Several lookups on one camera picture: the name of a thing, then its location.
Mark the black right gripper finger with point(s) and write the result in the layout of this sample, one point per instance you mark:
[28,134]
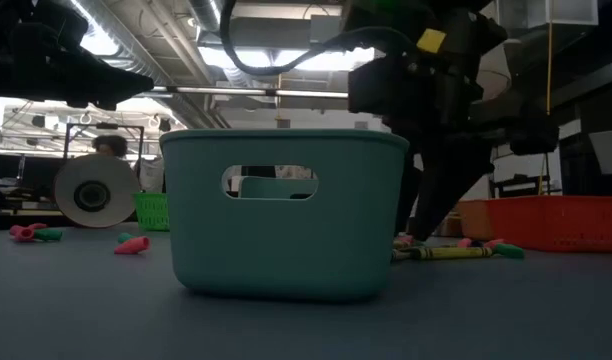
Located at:
[446,170]
[411,190]

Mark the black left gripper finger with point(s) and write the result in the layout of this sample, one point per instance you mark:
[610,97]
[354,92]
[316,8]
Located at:
[106,82]

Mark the teal plastic bin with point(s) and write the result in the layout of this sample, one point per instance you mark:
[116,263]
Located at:
[286,250]

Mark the pink eraser cap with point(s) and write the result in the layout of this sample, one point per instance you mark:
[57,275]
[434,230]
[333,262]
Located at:
[493,243]
[132,245]
[22,232]
[464,243]
[406,240]

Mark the person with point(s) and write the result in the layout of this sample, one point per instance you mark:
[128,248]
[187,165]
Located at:
[108,145]

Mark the yellow-green crayon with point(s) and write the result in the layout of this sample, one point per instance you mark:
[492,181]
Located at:
[451,253]

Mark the black bench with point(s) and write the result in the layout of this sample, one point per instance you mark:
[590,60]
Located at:
[523,186]

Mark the white shade table lamp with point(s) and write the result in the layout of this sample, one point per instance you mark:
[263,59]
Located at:
[496,70]

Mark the green eraser cap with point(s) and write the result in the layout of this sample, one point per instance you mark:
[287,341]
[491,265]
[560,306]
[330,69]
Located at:
[48,234]
[125,236]
[510,251]

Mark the large white paper roll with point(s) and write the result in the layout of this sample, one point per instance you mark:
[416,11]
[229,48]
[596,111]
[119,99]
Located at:
[66,190]

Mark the red mesh basket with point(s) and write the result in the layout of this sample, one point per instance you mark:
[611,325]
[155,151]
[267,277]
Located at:
[561,225]

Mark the long ceiling light strip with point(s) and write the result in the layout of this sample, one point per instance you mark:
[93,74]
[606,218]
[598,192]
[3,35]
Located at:
[236,91]

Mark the green mesh basket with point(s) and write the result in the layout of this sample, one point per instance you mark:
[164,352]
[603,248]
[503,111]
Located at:
[153,212]

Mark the white ceiling fixture box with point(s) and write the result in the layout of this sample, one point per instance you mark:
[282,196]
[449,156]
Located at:
[561,12]

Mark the white angled panel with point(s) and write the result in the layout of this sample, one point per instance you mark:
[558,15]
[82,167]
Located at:
[611,150]

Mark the black background gantry frame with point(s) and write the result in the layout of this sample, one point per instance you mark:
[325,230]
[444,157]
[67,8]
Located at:
[103,126]

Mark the grey ceiling duct box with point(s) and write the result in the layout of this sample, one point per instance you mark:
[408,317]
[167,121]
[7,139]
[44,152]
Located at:
[326,25]

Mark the silver ceiling air duct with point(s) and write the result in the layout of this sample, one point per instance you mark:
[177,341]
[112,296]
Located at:
[206,12]

